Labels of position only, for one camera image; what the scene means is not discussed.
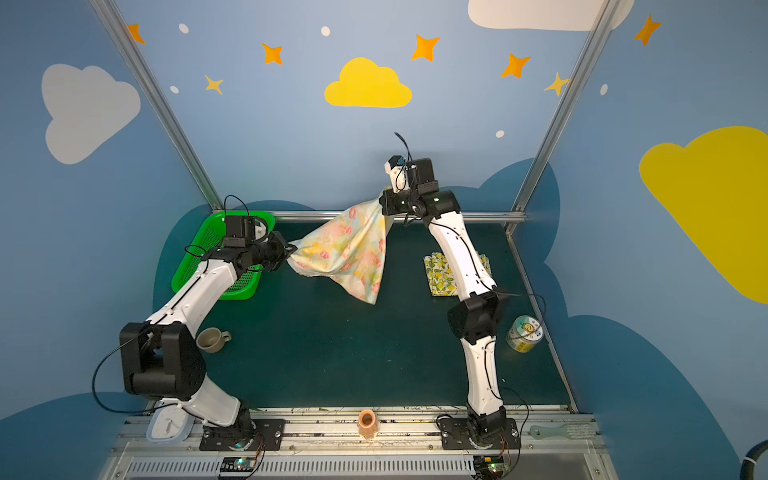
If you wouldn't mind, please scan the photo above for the lemon print skirt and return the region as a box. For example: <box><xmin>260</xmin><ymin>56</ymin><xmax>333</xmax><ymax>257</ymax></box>
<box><xmin>424</xmin><ymin>252</ymin><xmax>496</xmax><ymax>300</ymax></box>

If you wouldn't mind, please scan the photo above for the pink floral skirt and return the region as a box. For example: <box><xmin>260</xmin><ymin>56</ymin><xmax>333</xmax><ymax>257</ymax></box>
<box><xmin>288</xmin><ymin>200</ymin><xmax>391</xmax><ymax>305</ymax></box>

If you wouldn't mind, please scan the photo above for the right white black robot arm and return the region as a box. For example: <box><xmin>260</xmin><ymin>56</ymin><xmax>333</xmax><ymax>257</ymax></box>
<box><xmin>379</xmin><ymin>187</ymin><xmax>514</xmax><ymax>444</ymax></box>

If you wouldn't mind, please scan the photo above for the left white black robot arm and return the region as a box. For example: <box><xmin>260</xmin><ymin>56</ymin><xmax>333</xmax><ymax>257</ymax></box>
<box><xmin>114</xmin><ymin>231</ymin><xmax>296</xmax><ymax>428</ymax></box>

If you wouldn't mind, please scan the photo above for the green plastic basket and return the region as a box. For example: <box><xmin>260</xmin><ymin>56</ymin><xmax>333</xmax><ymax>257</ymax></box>
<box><xmin>171</xmin><ymin>212</ymin><xmax>262</xmax><ymax>301</ymax></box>

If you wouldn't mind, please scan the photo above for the beige ceramic mug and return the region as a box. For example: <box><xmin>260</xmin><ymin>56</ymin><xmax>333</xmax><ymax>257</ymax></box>
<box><xmin>196</xmin><ymin>327</ymin><xmax>232</xmax><ymax>354</ymax></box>

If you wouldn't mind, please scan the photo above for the round green white tin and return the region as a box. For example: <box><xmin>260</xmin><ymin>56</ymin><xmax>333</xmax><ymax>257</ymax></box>
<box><xmin>506</xmin><ymin>315</ymin><xmax>544</xmax><ymax>353</ymax></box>

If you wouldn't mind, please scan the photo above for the white square clock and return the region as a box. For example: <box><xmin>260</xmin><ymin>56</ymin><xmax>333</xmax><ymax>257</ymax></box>
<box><xmin>146</xmin><ymin>406</ymin><xmax>195</xmax><ymax>444</ymax></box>

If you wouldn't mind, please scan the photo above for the orange ribbed cup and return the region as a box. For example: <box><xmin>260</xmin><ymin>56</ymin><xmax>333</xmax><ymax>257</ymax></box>
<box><xmin>357</xmin><ymin>409</ymin><xmax>380</xmax><ymax>441</ymax></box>

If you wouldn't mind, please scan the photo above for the left controller board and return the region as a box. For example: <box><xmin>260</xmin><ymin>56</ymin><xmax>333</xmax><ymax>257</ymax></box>
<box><xmin>217</xmin><ymin>456</ymin><xmax>259</xmax><ymax>479</ymax></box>

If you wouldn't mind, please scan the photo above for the controller board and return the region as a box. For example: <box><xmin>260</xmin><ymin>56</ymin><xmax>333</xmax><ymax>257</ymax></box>
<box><xmin>217</xmin><ymin>456</ymin><xmax>259</xmax><ymax>479</ymax></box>
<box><xmin>472</xmin><ymin>456</ymin><xmax>509</xmax><ymax>480</ymax></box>

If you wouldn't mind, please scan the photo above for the right controller board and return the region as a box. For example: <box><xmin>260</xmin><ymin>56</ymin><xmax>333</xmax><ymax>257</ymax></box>
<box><xmin>472</xmin><ymin>456</ymin><xmax>509</xmax><ymax>480</ymax></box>

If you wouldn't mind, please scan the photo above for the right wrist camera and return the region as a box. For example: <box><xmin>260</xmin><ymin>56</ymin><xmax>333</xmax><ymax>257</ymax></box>
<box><xmin>385</xmin><ymin>155</ymin><xmax>439</xmax><ymax>195</ymax></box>

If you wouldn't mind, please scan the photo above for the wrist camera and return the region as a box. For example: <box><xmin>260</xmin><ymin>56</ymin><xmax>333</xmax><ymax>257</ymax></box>
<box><xmin>385</xmin><ymin>155</ymin><xmax>439</xmax><ymax>195</ymax></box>
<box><xmin>222</xmin><ymin>215</ymin><xmax>255</xmax><ymax>248</ymax></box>

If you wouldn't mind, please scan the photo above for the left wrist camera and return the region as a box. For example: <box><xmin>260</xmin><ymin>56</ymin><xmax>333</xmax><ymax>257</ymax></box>
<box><xmin>222</xmin><ymin>215</ymin><xmax>255</xmax><ymax>248</ymax></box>

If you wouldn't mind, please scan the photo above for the rear aluminium frame rail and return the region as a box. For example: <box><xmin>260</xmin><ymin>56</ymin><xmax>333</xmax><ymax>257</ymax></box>
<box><xmin>271</xmin><ymin>210</ymin><xmax>526</xmax><ymax>224</ymax></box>

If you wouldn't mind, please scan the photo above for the right side frame rail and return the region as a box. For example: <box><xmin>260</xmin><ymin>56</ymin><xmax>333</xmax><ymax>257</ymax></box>
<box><xmin>504</xmin><ymin>222</ymin><xmax>580</xmax><ymax>414</ymax></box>

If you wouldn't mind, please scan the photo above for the front aluminium rail bed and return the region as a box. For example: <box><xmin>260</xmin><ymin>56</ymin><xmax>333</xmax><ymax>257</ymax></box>
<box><xmin>100</xmin><ymin>405</ymin><xmax>618</xmax><ymax>479</ymax></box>

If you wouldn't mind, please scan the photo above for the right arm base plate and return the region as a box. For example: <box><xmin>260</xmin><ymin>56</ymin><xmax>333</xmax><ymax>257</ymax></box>
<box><xmin>435</xmin><ymin>415</ymin><xmax>521</xmax><ymax>450</ymax></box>

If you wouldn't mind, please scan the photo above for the right aluminium frame post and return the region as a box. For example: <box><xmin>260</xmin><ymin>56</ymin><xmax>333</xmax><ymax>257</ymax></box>
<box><xmin>511</xmin><ymin>0</ymin><xmax>621</xmax><ymax>216</ymax></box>

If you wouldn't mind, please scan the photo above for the aluminium frame post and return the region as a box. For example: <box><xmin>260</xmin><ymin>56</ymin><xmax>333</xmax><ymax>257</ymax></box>
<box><xmin>90</xmin><ymin>0</ymin><xmax>224</xmax><ymax>211</ymax></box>
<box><xmin>511</xmin><ymin>0</ymin><xmax>621</xmax><ymax>216</ymax></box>

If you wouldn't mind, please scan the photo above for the left aluminium frame post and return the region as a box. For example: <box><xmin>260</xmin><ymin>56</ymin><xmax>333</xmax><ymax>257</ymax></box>
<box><xmin>90</xmin><ymin>0</ymin><xmax>224</xmax><ymax>211</ymax></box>

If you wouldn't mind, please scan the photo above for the black corrugated hose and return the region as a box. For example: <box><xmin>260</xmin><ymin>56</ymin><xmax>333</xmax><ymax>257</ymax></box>
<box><xmin>739</xmin><ymin>439</ymin><xmax>768</xmax><ymax>480</ymax></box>

